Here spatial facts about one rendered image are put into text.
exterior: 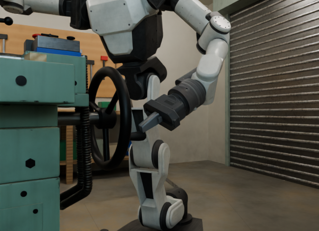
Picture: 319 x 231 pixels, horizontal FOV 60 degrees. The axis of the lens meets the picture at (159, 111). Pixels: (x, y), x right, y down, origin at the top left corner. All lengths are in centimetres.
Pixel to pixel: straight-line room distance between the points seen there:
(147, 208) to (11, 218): 103
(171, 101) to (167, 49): 386
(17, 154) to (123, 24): 78
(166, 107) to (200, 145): 413
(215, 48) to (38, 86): 65
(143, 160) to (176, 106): 68
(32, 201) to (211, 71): 55
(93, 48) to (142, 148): 294
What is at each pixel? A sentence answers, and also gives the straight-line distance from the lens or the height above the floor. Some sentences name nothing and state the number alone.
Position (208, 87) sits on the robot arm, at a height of 90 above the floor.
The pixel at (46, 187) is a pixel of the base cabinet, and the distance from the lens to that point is 54.
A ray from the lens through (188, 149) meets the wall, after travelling 472.
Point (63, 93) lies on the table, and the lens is 44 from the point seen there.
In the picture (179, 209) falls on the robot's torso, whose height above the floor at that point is 30.
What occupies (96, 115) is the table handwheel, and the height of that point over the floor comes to 82.
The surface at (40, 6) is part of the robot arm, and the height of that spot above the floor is 129.
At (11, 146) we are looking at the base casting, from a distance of 52.
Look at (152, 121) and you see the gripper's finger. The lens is 72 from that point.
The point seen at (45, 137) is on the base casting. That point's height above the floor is 78.
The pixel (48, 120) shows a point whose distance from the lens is 54.
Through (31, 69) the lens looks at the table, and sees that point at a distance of 43.
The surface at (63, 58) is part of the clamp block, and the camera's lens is 69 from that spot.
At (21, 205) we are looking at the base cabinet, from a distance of 54.
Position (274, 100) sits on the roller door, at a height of 98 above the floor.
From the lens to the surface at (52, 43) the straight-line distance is 70.
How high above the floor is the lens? 83
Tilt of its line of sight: level
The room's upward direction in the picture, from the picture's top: straight up
